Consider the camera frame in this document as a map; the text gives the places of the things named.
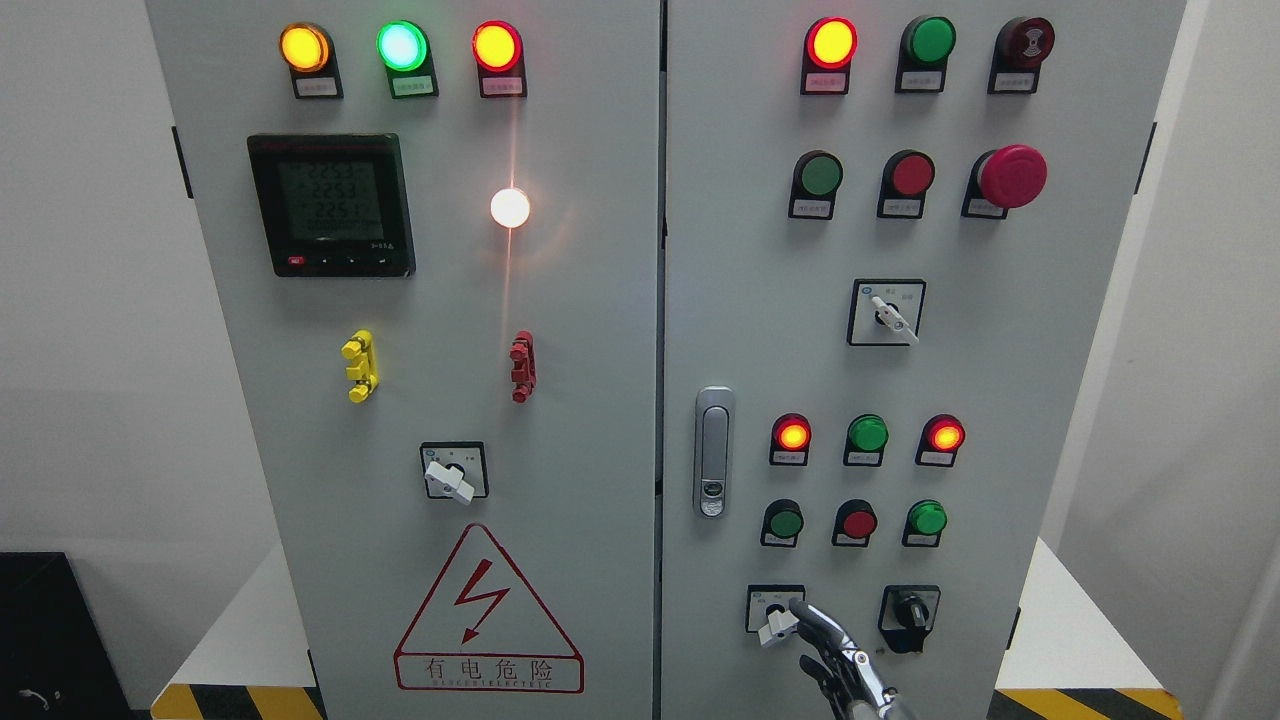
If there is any yellow indicator light top left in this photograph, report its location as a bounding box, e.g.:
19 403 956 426
278 22 344 99

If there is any left door rotary selector switch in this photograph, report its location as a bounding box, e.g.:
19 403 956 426
419 441 490 505

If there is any white platform with hazard stripes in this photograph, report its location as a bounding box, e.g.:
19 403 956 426
141 543 1183 719

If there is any red push button lower middle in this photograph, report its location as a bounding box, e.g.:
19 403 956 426
831 498 878 548

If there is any green indicator light right top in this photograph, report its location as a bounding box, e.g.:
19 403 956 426
895 15 957 94

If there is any red indicator light left door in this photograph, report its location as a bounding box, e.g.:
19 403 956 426
472 19 527 97

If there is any silver door lock handle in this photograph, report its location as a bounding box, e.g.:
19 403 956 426
692 386 735 518

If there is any white lit indicator light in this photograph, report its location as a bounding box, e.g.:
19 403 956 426
489 187 531 229

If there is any bottom white-knob selector switch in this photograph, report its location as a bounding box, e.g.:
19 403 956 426
746 584 805 648

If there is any upper right rotary selector switch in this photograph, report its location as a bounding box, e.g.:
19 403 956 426
847 279 927 346

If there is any green lit indicator light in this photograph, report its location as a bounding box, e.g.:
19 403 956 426
376 20 439 99

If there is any yellow terminal connector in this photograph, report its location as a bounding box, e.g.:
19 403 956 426
340 329 380 404

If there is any right grey cabinet door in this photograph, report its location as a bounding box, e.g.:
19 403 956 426
660 1 1185 719

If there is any red emergency stop mushroom button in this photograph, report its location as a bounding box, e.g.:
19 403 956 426
961 143 1048 220

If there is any black digital power meter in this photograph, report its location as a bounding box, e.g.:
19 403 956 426
246 133 415 277

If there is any green push button lower right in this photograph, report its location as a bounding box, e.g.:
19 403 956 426
901 498 948 548

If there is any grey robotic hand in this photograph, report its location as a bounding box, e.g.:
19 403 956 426
788 598 916 719

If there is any green indicator lower middle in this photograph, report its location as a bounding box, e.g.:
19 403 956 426
844 414 890 468

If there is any black box lower left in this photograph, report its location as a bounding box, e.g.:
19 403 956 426
1 552 133 719

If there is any red electric hazard warning sign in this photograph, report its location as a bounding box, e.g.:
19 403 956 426
393 523 585 694

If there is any red indicator light right top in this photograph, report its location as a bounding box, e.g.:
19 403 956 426
800 15 859 95

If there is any grey cabinet door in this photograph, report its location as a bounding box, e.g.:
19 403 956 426
660 1 1185 719
147 1 662 719

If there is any bottom black-knob selector switch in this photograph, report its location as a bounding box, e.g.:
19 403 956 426
878 585 941 653

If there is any red lit indicator lower left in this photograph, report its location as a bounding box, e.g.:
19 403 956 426
769 413 812 468

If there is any left grey cabinet door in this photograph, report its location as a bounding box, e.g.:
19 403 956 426
147 1 662 719

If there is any red push button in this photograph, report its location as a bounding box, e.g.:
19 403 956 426
831 498 878 548
876 149 936 220

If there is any red push button upper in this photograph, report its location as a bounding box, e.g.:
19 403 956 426
876 149 936 220

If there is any red lit indicator lower right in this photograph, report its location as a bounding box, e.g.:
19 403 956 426
915 414 966 468

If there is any red lit indicator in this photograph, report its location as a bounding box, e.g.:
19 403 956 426
915 414 966 468
769 413 812 468

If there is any green push button upper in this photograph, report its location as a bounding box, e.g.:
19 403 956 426
788 150 844 220

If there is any red terminal connector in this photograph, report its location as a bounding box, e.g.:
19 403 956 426
508 331 538 404

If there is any dark red buzzer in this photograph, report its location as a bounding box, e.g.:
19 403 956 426
987 15 1055 95

